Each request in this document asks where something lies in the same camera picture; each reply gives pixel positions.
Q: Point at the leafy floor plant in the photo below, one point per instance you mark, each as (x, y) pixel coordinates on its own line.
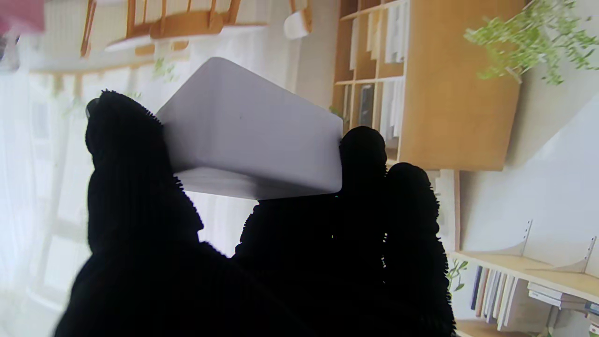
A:
(529, 37)

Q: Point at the square pink jar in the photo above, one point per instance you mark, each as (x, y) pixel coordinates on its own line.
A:
(21, 14)

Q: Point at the white square jar lid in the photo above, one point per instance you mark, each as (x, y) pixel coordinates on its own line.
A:
(248, 131)

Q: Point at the wooden dining table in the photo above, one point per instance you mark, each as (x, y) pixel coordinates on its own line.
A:
(187, 23)

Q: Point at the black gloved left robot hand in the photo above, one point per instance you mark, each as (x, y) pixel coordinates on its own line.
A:
(281, 281)

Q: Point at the wooden chair white seat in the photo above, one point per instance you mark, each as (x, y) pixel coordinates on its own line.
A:
(297, 23)

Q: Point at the wooden wall shelf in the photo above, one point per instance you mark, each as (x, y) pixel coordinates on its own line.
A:
(514, 267)

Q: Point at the wooden bookshelf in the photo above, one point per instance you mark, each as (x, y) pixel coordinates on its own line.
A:
(458, 103)

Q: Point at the small potted herb plant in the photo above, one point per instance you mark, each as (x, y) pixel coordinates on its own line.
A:
(164, 70)

